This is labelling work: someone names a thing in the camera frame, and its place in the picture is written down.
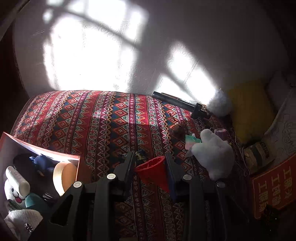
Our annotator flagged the red banner with characters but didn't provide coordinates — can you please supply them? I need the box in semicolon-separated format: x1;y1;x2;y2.
251;155;295;219

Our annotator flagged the white tube bottle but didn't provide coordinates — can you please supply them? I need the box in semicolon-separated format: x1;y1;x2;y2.
5;166;30;197

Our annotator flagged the pink knit item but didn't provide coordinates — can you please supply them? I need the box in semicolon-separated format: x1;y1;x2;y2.
214;128;228;141

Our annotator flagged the teal glasses case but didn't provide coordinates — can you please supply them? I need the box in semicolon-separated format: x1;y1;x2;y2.
25;193;50;214

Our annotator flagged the yellow pillow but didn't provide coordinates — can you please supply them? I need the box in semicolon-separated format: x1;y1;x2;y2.
228;80;275;144

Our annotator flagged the black rod tool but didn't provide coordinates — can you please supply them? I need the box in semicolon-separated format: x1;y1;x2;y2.
152;91;211;120

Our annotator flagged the white fluffy ball pillow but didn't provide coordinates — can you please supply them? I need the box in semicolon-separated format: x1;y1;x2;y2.
207;89;232;117

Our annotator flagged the white knit sock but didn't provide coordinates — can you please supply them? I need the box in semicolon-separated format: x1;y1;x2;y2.
4;209;43;240

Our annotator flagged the pastel eraser toy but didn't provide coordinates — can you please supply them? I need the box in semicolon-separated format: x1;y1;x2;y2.
185;133;201;150

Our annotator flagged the red paper cone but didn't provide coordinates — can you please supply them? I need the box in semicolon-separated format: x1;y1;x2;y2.
134;156;170;192

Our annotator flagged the patterned red bed cloth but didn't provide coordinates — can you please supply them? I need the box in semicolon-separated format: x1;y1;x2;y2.
11;90;248;240

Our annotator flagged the brown fuzzy ball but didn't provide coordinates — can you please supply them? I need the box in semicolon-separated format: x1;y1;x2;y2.
169;123;187;140

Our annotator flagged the white plush toy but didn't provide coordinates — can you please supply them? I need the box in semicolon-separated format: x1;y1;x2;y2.
4;179;26;210

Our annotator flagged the large white plush rabbit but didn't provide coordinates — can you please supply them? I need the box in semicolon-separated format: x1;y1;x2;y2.
186;129;235;181

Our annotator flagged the blue figurine keychain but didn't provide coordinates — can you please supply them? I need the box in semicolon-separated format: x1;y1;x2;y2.
29;155;56;177

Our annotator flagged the orange cardboard box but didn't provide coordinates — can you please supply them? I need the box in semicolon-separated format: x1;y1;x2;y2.
1;133;91;226

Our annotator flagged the yellow tape roll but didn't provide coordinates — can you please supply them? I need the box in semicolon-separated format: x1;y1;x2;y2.
53;162;77;196

